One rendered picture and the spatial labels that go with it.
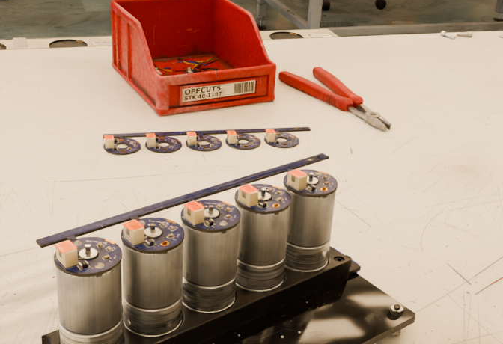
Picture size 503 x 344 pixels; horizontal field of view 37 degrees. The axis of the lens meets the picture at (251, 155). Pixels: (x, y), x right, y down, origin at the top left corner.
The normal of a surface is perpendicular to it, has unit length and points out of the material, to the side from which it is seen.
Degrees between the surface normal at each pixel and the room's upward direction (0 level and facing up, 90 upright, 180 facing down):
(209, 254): 90
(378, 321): 0
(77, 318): 90
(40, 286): 0
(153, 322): 90
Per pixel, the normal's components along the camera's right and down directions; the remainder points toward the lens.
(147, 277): -0.08, 0.43
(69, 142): 0.06, -0.90
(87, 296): 0.18, 0.44
